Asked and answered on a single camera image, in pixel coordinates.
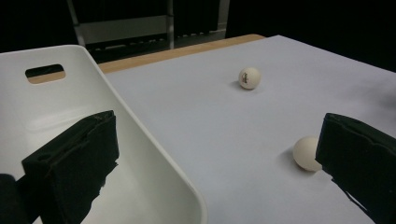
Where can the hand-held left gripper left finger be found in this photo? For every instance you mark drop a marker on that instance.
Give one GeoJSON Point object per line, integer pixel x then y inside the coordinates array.
{"type": "Point", "coordinates": [71, 161]}

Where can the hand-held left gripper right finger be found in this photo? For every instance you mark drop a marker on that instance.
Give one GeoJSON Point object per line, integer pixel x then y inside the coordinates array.
{"type": "Point", "coordinates": [361, 158]}

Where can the white ping-pong ball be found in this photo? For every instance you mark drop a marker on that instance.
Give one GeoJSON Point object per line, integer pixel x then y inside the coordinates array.
{"type": "Point", "coordinates": [249, 78]}
{"type": "Point", "coordinates": [305, 154]}

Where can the white plastic bin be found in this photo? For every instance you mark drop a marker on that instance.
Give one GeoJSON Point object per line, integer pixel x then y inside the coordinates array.
{"type": "Point", "coordinates": [62, 99]}

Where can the white table mat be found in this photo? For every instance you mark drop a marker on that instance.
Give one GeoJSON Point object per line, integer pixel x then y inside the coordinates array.
{"type": "Point", "coordinates": [202, 124]}

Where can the grey metal stand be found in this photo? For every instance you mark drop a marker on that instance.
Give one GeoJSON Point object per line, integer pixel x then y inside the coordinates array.
{"type": "Point", "coordinates": [124, 29]}

